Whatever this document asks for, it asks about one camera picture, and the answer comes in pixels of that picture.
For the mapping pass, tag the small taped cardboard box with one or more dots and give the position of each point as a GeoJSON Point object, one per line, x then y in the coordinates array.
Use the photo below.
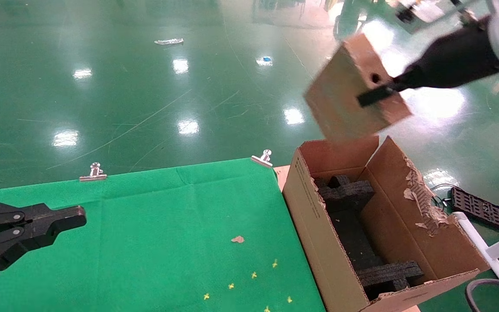
{"type": "Point", "coordinates": [340, 95]}

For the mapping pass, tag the black plastic grid tray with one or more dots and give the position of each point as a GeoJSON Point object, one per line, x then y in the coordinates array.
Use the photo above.
{"type": "Point", "coordinates": [481, 209]}

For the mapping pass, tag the black foam base liner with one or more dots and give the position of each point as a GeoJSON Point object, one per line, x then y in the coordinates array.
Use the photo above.
{"type": "Point", "coordinates": [353, 238]}

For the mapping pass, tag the green table cloth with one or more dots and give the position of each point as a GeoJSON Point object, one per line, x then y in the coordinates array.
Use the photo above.
{"type": "Point", "coordinates": [145, 234]}

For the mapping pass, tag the silver binder clip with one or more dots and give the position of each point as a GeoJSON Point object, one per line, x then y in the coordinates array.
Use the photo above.
{"type": "Point", "coordinates": [263, 158]}
{"type": "Point", "coordinates": [93, 173]}

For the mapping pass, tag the large open cardboard carton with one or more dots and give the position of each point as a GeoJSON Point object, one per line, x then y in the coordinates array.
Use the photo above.
{"type": "Point", "coordinates": [314, 234]}

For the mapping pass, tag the flat black foam block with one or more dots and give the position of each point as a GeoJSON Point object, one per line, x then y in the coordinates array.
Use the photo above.
{"type": "Point", "coordinates": [388, 275]}

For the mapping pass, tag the white pipe frame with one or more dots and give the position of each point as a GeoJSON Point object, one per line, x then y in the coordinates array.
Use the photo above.
{"type": "Point", "coordinates": [470, 229]}

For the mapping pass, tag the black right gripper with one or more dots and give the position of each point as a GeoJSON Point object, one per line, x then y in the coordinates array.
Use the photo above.
{"type": "Point", "coordinates": [453, 60]}

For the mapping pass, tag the white crumpled floor debris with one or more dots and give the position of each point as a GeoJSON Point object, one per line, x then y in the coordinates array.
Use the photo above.
{"type": "Point", "coordinates": [169, 41]}

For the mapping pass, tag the small brown cardboard scrap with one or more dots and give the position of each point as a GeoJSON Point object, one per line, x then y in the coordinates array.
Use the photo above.
{"type": "Point", "coordinates": [238, 239]}

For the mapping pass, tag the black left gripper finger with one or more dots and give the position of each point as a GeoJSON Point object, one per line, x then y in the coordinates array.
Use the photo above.
{"type": "Point", "coordinates": [67, 216]}
{"type": "Point", "coordinates": [15, 245]}

